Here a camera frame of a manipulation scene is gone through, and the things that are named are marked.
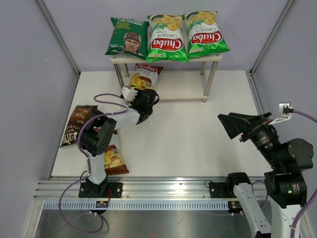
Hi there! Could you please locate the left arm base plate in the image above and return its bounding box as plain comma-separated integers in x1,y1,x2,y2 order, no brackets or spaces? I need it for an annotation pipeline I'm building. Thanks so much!
78,182,123,198

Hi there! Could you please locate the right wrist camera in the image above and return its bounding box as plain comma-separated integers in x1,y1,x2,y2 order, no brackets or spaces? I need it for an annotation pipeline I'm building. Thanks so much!
269,102,293,125

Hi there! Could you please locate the slotted cable duct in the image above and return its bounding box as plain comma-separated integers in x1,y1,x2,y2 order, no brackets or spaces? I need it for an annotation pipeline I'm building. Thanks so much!
44,200,229,211

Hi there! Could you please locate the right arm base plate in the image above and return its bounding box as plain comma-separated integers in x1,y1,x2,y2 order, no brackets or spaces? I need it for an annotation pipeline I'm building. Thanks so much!
208,181,236,198

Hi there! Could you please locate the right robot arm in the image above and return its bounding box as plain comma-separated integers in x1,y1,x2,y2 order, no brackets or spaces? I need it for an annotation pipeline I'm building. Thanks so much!
218,108,316,238

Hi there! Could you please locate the green Chuba bag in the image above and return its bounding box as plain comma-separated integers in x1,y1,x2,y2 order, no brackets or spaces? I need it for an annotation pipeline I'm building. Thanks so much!
146,14,189,62
183,11,230,59

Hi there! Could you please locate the dark brown sea salt bag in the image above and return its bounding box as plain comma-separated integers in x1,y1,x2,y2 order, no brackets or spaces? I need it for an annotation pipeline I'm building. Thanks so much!
60,105,98,147

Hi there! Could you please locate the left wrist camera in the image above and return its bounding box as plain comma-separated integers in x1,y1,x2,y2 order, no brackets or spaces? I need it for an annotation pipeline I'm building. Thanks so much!
120,86,138,102

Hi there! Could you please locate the brown chuba bag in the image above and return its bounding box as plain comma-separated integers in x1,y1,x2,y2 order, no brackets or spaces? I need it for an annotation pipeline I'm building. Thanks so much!
128,63,163,90
104,130,129,176

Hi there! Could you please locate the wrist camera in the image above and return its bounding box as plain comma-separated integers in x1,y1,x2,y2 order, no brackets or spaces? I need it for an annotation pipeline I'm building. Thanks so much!
120,86,138,102
269,102,293,125

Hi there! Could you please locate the dark green portrait chips bag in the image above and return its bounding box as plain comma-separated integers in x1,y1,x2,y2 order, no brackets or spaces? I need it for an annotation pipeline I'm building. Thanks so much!
105,17,149,60

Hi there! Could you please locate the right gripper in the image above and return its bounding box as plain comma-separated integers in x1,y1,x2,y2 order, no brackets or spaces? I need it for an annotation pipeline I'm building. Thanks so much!
219,111,284,169

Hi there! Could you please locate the aluminium mounting rail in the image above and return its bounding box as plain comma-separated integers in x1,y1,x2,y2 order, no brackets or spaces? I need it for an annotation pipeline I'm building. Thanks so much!
33,176,225,201

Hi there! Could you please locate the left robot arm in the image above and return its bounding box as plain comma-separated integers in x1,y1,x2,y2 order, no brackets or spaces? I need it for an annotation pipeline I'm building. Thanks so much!
77,86,159,198

